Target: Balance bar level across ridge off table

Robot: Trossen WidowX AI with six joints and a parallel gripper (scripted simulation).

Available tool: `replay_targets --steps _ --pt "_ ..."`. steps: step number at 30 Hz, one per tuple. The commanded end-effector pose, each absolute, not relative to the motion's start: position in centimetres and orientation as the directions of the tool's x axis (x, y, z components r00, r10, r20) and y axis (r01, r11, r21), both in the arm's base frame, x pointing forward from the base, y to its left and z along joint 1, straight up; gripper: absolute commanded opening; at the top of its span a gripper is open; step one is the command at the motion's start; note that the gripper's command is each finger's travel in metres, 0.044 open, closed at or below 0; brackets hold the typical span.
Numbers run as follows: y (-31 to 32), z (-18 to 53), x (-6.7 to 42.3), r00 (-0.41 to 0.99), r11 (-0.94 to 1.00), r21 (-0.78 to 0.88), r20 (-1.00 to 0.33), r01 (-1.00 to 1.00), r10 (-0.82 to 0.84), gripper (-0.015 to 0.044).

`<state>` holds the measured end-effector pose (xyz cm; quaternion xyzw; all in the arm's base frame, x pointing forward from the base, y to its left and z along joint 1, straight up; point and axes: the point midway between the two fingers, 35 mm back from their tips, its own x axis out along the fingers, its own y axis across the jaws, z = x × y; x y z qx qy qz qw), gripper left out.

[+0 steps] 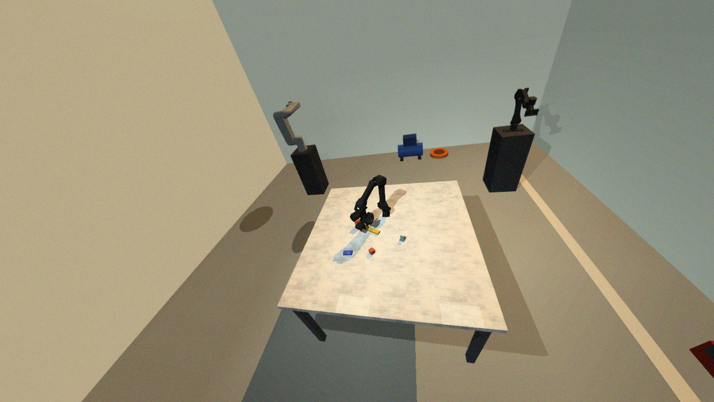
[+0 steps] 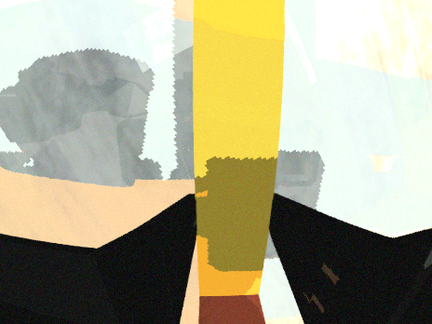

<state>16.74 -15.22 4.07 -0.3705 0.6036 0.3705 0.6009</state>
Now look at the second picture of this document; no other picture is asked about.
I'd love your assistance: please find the yellow and orange bar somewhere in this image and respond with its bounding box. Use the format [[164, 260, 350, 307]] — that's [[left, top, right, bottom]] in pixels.
[[193, 0, 286, 324]]

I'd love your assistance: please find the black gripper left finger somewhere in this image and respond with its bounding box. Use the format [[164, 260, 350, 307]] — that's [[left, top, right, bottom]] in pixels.
[[0, 195, 196, 324]]

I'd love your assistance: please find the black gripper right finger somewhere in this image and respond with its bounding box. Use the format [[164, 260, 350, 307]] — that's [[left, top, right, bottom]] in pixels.
[[269, 193, 432, 324]]

